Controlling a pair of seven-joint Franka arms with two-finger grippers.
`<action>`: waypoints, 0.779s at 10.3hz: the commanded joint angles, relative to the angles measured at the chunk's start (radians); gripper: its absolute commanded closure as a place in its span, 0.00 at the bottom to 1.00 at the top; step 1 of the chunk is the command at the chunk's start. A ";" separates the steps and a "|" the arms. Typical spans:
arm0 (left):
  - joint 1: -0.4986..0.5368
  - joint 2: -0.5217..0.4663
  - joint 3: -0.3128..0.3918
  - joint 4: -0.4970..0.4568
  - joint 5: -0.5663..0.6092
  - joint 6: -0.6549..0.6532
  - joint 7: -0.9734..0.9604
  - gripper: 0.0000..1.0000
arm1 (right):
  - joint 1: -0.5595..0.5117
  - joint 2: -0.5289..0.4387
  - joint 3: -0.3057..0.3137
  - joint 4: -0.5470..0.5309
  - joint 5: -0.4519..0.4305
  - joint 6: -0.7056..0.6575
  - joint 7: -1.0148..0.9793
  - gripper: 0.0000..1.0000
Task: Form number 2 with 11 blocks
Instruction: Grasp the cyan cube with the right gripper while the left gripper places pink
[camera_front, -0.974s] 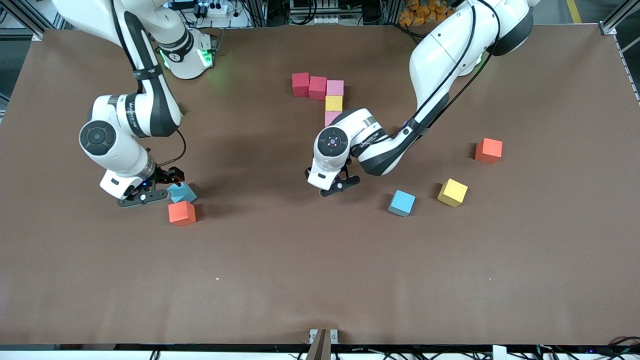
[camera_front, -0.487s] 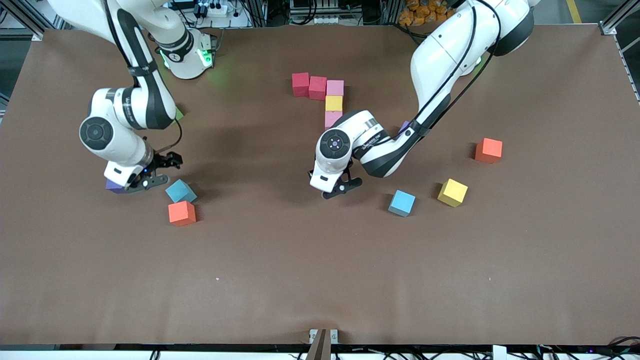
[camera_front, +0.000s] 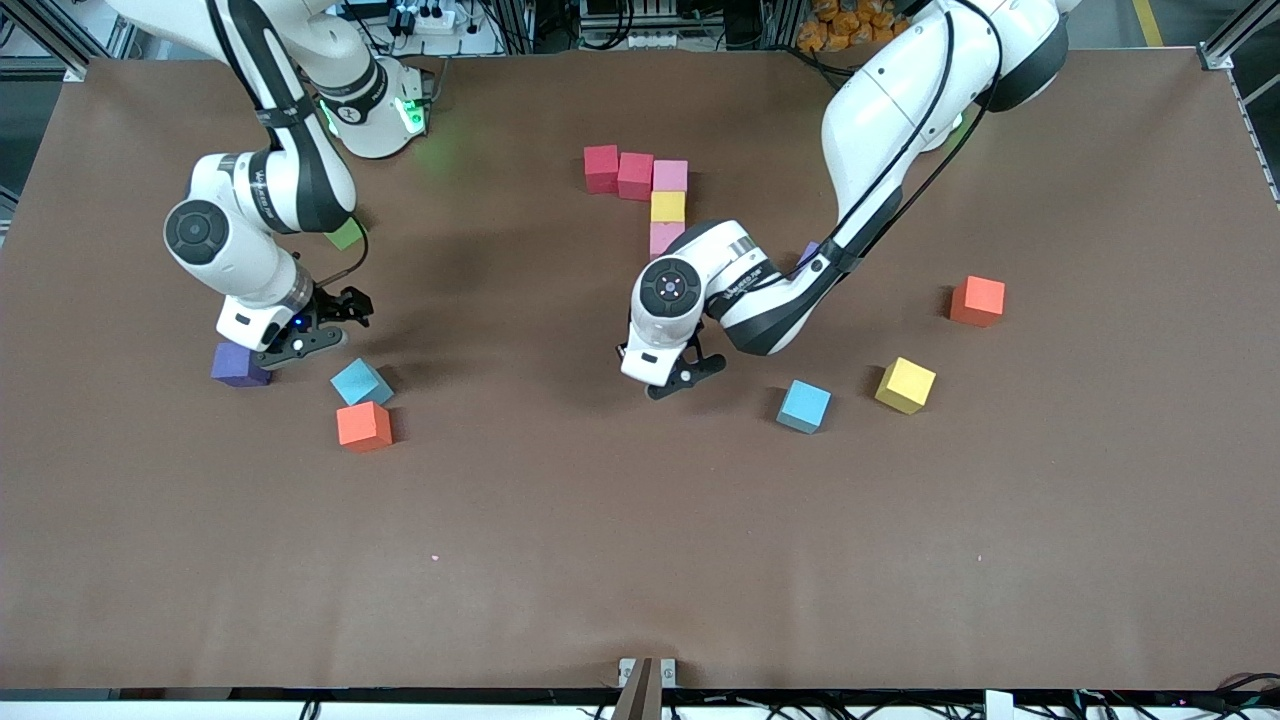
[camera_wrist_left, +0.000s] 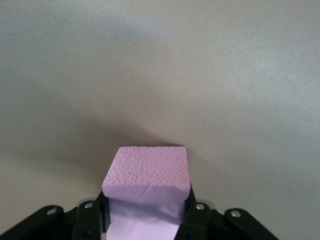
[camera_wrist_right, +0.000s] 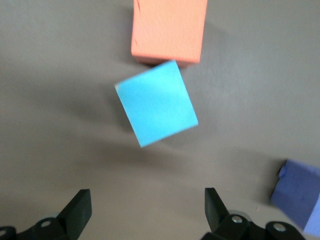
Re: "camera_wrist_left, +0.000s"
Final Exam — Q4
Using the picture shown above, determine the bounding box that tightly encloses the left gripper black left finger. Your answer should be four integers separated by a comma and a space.
13, 190, 111, 240

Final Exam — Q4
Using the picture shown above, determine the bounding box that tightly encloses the pink foam block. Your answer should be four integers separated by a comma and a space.
101, 145, 193, 240

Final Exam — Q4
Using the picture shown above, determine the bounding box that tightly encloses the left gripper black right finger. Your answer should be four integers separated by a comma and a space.
176, 185, 278, 240

